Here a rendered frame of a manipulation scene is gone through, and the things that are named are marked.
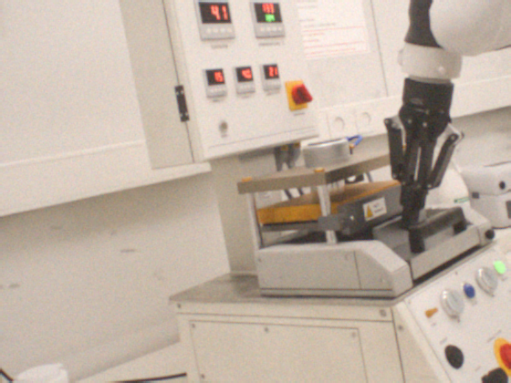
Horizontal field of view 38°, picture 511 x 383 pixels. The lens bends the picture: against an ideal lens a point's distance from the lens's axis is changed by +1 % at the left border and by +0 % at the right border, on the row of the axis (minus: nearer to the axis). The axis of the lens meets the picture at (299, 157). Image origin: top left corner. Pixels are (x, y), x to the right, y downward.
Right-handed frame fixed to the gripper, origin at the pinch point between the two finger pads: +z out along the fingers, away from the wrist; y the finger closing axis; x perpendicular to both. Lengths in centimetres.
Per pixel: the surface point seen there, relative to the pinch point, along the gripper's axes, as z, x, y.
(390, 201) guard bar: 0.3, 0.7, -4.4
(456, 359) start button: 14.2, -13.0, 16.4
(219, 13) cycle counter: -25.8, -6.7, -37.6
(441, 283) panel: 8.1, -4.9, 9.0
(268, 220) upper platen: 5.7, -10.3, -20.1
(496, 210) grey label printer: 26, 88, -20
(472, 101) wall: 3, 117, -45
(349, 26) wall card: -18, 76, -67
